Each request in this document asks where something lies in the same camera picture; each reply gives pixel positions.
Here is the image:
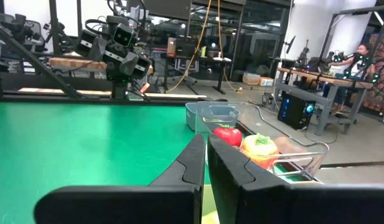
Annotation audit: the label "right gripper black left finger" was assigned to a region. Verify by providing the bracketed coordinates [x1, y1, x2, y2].
[33, 133, 207, 224]

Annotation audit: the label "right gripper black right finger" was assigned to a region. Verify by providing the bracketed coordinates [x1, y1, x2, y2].
[207, 133, 384, 224]

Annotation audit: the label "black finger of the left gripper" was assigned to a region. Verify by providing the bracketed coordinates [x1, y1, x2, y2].
[90, 35, 108, 62]
[119, 51, 140, 78]

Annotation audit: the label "orange toy bell pepper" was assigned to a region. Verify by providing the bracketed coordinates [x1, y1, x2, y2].
[240, 133, 280, 170]

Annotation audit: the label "large red toy tomato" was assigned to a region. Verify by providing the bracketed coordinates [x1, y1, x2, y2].
[212, 123, 243, 147]

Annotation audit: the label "small monitor on arm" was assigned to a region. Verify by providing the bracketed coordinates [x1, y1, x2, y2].
[284, 35, 297, 55]

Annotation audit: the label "wooden background table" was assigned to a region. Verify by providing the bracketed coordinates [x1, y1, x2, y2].
[49, 55, 154, 77]

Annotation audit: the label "small cardboard box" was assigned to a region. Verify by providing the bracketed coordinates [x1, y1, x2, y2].
[166, 37, 177, 57]

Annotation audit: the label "clear plastic basket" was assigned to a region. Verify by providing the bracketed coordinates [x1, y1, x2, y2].
[194, 101, 330, 182]

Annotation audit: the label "black equipment case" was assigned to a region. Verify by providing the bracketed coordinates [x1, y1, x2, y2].
[175, 39, 198, 58]

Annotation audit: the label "black background desk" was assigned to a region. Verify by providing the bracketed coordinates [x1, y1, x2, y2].
[160, 54, 233, 95]

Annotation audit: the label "green table mat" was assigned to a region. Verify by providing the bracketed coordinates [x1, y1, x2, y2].
[0, 101, 317, 224]

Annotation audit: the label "black office chair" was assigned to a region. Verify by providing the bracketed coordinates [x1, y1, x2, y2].
[0, 12, 46, 63]

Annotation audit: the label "small teal plastic basket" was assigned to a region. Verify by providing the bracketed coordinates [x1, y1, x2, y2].
[185, 101, 241, 132]

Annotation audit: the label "black computer tower blue lights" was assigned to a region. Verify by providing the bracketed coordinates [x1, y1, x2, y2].
[277, 93, 316, 131]

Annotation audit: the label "wooden workbench with grey legs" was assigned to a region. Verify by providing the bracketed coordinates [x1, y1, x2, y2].
[277, 67, 375, 136]

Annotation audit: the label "background robot with green lights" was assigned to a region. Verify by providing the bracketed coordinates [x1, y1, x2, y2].
[331, 50, 384, 84]

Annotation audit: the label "orange patterned painting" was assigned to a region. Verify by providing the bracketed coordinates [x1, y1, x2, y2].
[362, 30, 384, 114]

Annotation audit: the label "person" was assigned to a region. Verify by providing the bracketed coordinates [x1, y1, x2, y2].
[330, 43, 373, 114]

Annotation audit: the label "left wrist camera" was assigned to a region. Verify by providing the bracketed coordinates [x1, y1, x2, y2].
[112, 23, 139, 48]

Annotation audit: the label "yellow hanging cord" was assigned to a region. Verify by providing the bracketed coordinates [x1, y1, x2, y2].
[166, 0, 213, 93]
[216, 0, 242, 93]

